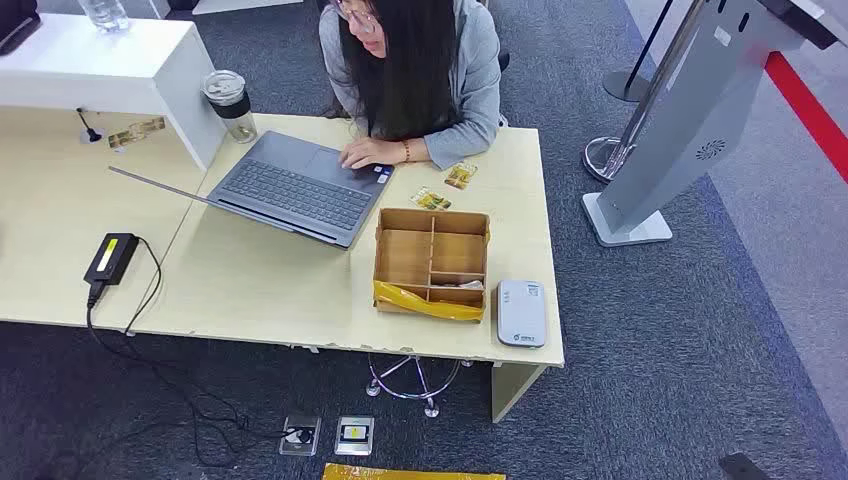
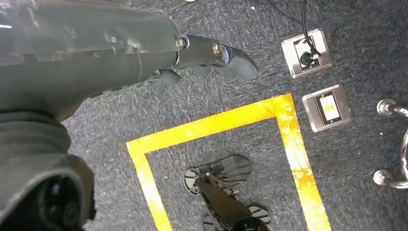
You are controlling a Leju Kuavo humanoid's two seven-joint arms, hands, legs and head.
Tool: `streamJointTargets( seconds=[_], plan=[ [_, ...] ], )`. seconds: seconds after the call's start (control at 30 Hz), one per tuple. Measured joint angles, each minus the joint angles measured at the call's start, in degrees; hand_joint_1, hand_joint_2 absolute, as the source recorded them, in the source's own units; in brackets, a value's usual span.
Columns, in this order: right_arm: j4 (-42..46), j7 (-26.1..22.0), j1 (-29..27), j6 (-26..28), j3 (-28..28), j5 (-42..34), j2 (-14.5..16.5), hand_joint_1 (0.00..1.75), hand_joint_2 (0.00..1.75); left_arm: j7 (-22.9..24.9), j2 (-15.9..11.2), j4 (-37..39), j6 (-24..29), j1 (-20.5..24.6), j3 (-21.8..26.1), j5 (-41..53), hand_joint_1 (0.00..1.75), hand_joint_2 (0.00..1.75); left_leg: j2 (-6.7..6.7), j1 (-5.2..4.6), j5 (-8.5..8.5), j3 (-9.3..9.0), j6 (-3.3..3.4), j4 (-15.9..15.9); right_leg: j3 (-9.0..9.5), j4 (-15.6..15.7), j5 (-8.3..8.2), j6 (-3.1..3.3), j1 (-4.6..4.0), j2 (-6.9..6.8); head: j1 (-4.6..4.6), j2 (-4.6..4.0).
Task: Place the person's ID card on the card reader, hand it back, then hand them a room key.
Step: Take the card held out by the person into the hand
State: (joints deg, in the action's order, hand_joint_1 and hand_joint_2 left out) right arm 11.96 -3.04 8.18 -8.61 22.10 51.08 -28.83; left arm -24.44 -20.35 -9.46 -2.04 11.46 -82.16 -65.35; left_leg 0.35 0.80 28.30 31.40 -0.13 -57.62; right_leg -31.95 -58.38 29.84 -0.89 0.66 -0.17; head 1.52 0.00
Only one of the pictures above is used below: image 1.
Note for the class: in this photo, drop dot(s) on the white desk shelf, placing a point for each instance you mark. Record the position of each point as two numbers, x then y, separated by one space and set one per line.
99 60

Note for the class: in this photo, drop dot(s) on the chrome stanchion post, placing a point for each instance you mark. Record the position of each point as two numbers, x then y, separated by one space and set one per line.
599 159

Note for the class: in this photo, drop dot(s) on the pale wooden desk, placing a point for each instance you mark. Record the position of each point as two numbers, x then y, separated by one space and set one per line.
40 199
265 285

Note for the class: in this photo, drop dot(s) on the black device on shelf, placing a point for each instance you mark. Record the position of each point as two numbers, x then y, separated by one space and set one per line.
16 20

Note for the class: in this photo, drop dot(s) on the grey open laptop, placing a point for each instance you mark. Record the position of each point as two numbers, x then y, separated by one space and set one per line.
298 192

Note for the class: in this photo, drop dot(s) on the person's left forearm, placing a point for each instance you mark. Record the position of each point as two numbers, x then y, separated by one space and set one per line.
457 142

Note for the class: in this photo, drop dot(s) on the floor socket with plug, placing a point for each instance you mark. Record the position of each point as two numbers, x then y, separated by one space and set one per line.
291 445

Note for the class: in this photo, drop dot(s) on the chrome stool base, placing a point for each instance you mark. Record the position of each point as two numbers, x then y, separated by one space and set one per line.
431 409

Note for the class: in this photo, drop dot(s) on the person's left hand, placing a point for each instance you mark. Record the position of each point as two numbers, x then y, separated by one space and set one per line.
371 154

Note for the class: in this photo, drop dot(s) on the white cards in box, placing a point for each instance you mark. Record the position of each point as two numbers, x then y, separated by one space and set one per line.
470 285

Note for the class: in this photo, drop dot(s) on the grey kiosk stand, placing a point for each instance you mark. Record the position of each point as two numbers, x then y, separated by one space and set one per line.
696 99

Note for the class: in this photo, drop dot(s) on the floor socket with yellow label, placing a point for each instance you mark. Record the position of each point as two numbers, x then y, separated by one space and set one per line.
354 434

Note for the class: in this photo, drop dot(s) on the brown divided cardboard box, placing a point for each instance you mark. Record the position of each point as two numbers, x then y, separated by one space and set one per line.
404 255

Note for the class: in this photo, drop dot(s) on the gold patterned card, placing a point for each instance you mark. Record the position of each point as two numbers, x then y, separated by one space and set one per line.
136 132

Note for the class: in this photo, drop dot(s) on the yellow patterned ID card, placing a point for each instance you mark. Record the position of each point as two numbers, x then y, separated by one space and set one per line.
461 176

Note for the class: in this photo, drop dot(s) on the clear water bottle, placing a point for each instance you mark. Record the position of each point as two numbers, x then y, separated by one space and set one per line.
106 13

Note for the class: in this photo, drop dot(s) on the person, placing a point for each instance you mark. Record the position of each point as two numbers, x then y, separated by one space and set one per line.
477 79

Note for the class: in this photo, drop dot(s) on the black power adapter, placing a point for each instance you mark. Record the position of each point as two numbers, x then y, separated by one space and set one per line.
111 258

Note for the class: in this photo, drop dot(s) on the black stanchion post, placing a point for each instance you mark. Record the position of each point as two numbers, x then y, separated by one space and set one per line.
623 86

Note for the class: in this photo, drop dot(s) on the yellow taped floor panel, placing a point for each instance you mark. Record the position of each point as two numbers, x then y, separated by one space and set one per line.
411 474

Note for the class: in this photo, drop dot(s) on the clear tumbler with black band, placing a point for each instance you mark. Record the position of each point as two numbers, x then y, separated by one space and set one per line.
232 106

